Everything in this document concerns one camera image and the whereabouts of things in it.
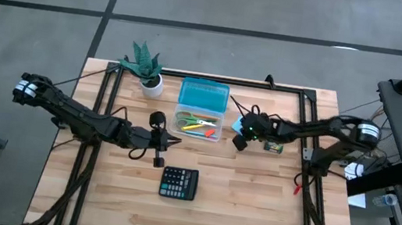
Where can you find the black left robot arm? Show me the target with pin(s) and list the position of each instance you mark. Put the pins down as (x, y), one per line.
(78, 117)

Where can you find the clear plastic bottle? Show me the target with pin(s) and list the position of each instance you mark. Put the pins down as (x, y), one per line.
(385, 200)

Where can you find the black calculator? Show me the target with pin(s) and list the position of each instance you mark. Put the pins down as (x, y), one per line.
(178, 183)

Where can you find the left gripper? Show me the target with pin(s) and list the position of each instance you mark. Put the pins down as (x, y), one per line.
(154, 139)

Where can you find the clear pencil box blue lid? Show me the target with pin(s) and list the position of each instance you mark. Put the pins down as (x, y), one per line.
(203, 93)

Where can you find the black aluminium table frame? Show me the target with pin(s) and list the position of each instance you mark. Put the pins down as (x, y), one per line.
(229, 81)

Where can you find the black clamp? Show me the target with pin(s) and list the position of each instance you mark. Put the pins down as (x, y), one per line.
(269, 80)
(61, 122)

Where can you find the yellow green crayon box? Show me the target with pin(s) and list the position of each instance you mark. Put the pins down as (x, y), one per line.
(273, 147)

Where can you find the green plant in white pot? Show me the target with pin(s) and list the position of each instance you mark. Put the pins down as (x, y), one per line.
(151, 89)

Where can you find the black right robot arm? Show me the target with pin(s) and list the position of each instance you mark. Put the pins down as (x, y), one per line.
(313, 126)

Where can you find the small red clamp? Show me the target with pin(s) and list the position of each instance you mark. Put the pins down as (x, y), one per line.
(297, 190)

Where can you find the white paper sheet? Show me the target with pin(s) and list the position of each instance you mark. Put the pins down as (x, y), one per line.
(358, 201)

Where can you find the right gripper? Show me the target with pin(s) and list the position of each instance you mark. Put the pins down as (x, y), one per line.
(256, 128)

